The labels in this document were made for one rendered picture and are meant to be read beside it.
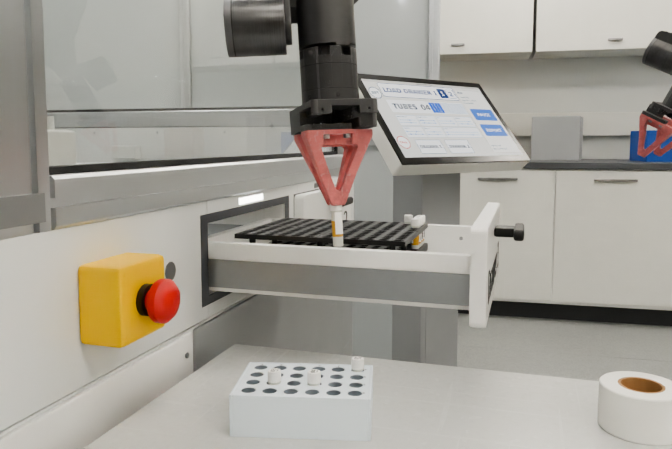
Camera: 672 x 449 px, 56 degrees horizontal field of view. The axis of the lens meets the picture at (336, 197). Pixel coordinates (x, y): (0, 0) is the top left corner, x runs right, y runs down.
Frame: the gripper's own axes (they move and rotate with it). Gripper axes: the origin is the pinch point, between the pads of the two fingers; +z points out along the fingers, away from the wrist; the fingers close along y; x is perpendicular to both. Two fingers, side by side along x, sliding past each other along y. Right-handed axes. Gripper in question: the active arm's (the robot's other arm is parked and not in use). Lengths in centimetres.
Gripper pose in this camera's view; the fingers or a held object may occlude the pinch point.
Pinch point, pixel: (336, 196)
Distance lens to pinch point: 63.2
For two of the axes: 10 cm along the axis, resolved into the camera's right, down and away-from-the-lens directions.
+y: 2.8, 0.2, -9.6
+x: 9.6, -0.6, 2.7
